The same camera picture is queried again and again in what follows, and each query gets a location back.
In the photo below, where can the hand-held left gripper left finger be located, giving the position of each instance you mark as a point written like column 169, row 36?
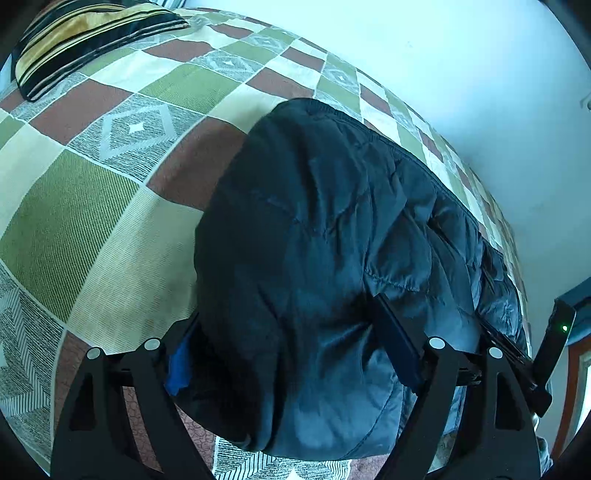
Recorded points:
column 178, row 369

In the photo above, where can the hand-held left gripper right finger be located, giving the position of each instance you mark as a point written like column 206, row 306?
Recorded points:
column 399, row 346

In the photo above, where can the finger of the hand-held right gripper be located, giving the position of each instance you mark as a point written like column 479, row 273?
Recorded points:
column 505, row 344

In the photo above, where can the black quilted jacket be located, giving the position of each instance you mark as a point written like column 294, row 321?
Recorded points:
column 323, row 240

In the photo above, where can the checkered bed sheet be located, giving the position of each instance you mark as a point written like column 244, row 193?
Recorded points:
column 92, row 207

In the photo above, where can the striped satin pillow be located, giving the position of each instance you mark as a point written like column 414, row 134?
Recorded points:
column 78, row 41

